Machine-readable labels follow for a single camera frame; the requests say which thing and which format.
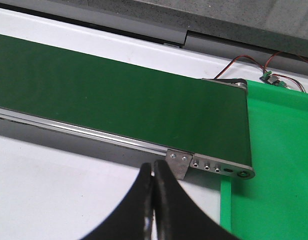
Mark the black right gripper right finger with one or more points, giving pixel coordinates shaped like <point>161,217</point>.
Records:
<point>177,216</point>

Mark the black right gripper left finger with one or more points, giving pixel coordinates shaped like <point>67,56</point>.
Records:
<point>132,219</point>

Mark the green plastic tray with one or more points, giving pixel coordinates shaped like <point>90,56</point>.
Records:
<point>274,204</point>

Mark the green conveyor belt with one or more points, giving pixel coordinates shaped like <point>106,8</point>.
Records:
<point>200,116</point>

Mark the small green circuit board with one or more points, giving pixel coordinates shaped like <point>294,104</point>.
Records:
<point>270,79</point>

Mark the metal conveyor mounting bracket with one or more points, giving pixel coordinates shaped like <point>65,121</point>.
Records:
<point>179,162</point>

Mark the aluminium conveyor frame rail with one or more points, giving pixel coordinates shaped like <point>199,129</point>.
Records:
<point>105,146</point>

